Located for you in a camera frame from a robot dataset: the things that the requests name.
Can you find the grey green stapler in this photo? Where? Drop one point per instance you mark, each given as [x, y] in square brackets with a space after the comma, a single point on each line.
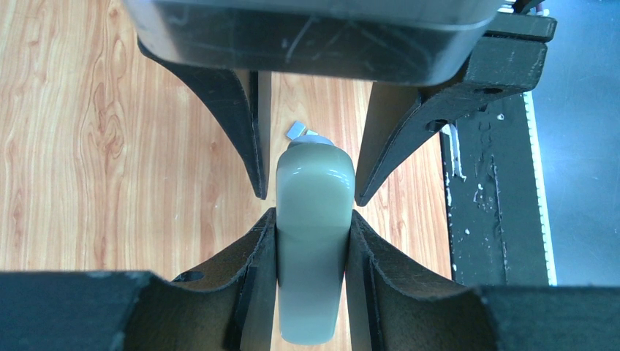
[315, 184]

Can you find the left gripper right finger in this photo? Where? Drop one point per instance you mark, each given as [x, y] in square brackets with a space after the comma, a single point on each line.
[395, 303]

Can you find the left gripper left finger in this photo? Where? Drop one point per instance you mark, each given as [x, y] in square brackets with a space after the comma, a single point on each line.
[224, 303]

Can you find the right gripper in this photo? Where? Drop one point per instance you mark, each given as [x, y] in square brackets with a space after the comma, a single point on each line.
[418, 43]

